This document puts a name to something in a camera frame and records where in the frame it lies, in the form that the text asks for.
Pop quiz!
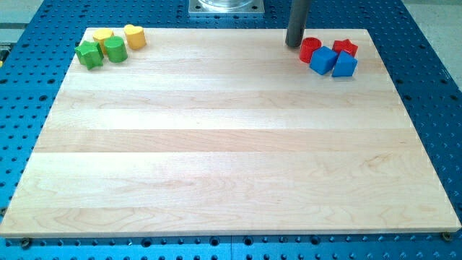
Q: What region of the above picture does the green cylinder block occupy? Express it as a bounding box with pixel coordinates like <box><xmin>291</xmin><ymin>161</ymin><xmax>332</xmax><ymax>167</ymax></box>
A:
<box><xmin>104</xmin><ymin>36</ymin><xmax>128</xmax><ymax>63</ymax></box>

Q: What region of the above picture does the blue pentagon prism block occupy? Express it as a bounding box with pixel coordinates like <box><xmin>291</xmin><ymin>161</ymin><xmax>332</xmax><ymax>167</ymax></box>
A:
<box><xmin>331</xmin><ymin>51</ymin><xmax>358</xmax><ymax>77</ymax></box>

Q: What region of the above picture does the left board stop bolt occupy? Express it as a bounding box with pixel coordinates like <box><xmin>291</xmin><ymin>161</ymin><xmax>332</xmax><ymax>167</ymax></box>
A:
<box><xmin>19</xmin><ymin>238</ymin><xmax>31</xmax><ymax>250</ymax></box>

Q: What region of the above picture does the light wooden board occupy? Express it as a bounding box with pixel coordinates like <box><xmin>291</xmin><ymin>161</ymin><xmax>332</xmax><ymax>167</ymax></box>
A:
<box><xmin>1</xmin><ymin>28</ymin><xmax>461</xmax><ymax>238</ymax></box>

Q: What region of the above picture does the blue cube block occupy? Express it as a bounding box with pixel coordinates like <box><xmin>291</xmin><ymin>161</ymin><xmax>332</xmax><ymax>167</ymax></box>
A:
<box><xmin>310</xmin><ymin>46</ymin><xmax>337</xmax><ymax>75</ymax></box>

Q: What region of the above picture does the green star block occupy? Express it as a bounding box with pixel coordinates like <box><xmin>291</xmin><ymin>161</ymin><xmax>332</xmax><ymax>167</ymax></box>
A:
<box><xmin>74</xmin><ymin>40</ymin><xmax>104</xmax><ymax>70</ymax></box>

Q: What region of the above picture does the board stop bolt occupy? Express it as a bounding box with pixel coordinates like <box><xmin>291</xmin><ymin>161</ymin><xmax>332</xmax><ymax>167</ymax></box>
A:
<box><xmin>440</xmin><ymin>232</ymin><xmax>452</xmax><ymax>242</ymax></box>
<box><xmin>19</xmin><ymin>238</ymin><xmax>31</xmax><ymax>250</ymax></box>

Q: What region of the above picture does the yellow hexagon block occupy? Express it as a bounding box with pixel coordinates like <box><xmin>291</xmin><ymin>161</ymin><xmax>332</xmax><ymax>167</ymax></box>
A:
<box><xmin>92</xmin><ymin>27</ymin><xmax>114</xmax><ymax>54</ymax></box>

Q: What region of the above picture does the right board stop bolt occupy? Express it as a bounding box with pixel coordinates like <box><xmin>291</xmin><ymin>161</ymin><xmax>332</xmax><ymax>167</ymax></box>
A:
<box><xmin>440</xmin><ymin>232</ymin><xmax>452</xmax><ymax>242</ymax></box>

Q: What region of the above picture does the red star block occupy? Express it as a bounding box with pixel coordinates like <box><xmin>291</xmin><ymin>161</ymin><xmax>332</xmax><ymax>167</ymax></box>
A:
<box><xmin>332</xmin><ymin>39</ymin><xmax>358</xmax><ymax>57</ymax></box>

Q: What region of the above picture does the red cylinder block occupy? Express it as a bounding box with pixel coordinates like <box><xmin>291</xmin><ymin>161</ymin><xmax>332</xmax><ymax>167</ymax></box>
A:
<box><xmin>299</xmin><ymin>37</ymin><xmax>322</xmax><ymax>64</ymax></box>

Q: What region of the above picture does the yellow heart block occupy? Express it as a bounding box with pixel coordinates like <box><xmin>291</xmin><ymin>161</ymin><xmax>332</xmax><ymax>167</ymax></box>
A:
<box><xmin>123</xmin><ymin>24</ymin><xmax>147</xmax><ymax>50</ymax></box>

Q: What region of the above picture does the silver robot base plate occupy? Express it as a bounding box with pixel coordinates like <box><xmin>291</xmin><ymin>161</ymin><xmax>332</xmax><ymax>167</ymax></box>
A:
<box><xmin>188</xmin><ymin>0</ymin><xmax>265</xmax><ymax>15</ymax></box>

